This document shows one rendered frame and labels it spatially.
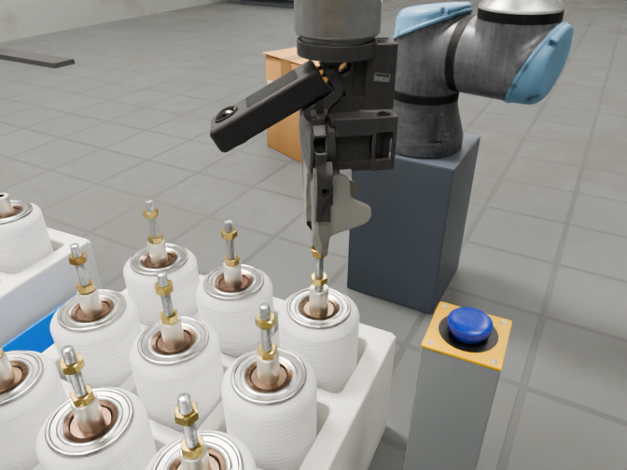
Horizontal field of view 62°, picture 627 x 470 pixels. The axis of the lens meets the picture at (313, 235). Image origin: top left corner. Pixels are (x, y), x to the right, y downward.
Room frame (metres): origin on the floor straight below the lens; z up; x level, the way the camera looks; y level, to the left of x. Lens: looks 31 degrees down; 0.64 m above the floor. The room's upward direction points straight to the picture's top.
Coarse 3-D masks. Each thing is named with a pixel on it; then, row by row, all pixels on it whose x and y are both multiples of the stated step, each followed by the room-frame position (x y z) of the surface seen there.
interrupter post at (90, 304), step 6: (96, 288) 0.48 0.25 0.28; (78, 294) 0.47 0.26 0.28; (84, 294) 0.47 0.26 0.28; (90, 294) 0.47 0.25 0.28; (96, 294) 0.47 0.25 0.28; (84, 300) 0.46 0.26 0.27; (90, 300) 0.46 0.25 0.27; (96, 300) 0.47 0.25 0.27; (84, 306) 0.46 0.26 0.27; (90, 306) 0.46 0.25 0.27; (96, 306) 0.47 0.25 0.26; (84, 312) 0.46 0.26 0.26; (90, 312) 0.46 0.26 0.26; (96, 312) 0.47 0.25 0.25
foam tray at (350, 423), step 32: (384, 352) 0.48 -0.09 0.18; (64, 384) 0.43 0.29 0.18; (128, 384) 0.43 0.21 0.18; (352, 384) 0.43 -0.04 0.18; (384, 384) 0.48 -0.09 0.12; (224, 416) 0.38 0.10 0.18; (320, 416) 0.40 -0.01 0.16; (352, 416) 0.38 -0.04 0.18; (384, 416) 0.50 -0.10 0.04; (160, 448) 0.35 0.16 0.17; (320, 448) 0.34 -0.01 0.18; (352, 448) 0.38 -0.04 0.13
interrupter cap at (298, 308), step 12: (288, 300) 0.49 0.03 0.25; (300, 300) 0.49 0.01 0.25; (336, 300) 0.49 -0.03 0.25; (348, 300) 0.49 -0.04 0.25; (288, 312) 0.47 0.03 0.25; (300, 312) 0.47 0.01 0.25; (312, 312) 0.47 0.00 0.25; (336, 312) 0.47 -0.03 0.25; (348, 312) 0.47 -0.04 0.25; (300, 324) 0.45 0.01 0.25; (312, 324) 0.45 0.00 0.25; (324, 324) 0.45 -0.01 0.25; (336, 324) 0.45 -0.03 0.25
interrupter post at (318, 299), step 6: (312, 288) 0.48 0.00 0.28; (324, 288) 0.48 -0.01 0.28; (312, 294) 0.47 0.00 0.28; (318, 294) 0.47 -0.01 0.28; (324, 294) 0.47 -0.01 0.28; (312, 300) 0.47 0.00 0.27; (318, 300) 0.47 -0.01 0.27; (324, 300) 0.47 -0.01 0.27; (312, 306) 0.47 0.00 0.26; (318, 306) 0.47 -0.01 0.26; (324, 306) 0.47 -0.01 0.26; (318, 312) 0.47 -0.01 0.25; (324, 312) 0.47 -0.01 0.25
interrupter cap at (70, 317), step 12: (72, 300) 0.49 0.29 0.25; (108, 300) 0.49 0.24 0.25; (120, 300) 0.49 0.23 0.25; (60, 312) 0.47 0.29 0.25; (72, 312) 0.47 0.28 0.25; (108, 312) 0.47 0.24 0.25; (120, 312) 0.47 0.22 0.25; (60, 324) 0.45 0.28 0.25; (72, 324) 0.45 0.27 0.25; (84, 324) 0.45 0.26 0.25; (96, 324) 0.45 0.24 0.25; (108, 324) 0.45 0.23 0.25
